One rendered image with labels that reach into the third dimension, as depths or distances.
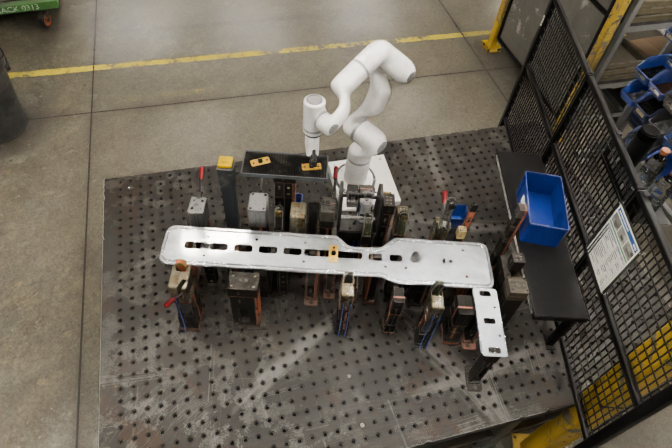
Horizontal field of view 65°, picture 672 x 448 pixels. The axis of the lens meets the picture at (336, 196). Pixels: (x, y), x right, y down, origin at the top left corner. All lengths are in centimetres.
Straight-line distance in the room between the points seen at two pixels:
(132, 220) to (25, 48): 284
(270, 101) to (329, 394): 270
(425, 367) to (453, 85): 295
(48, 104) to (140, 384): 284
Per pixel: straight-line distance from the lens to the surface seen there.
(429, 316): 218
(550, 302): 231
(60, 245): 374
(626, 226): 214
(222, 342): 239
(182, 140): 413
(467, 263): 232
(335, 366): 234
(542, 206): 260
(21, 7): 540
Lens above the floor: 287
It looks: 50 degrees down
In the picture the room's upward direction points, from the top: 6 degrees clockwise
